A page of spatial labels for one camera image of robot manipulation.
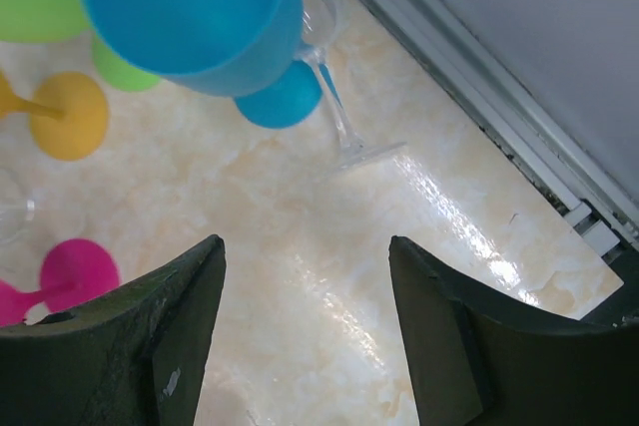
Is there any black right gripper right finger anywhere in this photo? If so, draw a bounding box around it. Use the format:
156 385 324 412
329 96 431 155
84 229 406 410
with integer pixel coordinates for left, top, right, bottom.
389 236 638 425

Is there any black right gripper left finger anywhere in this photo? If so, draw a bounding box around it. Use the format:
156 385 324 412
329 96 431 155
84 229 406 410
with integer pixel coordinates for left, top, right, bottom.
1 235 226 425

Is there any magenta wine glass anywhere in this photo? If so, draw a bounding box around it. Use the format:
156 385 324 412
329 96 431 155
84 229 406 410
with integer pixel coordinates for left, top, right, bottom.
1 238 121 326

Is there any clear wine glass back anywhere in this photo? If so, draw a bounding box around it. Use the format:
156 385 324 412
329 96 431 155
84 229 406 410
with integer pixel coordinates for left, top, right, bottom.
1 167 35 245

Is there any clear wine glass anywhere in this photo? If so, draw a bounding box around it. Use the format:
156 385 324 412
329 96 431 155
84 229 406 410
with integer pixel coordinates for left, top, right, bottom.
297 0 405 176
1 167 35 245

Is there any yellow wine glass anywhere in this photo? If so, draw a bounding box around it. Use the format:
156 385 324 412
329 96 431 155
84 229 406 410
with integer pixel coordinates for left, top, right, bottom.
1 72 110 162

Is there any blue wine glass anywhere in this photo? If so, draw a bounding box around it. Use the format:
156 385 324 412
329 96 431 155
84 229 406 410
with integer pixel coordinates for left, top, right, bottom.
82 0 321 130

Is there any green wine glass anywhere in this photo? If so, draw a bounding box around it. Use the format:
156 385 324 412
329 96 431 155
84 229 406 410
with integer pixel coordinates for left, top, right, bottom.
1 0 160 92

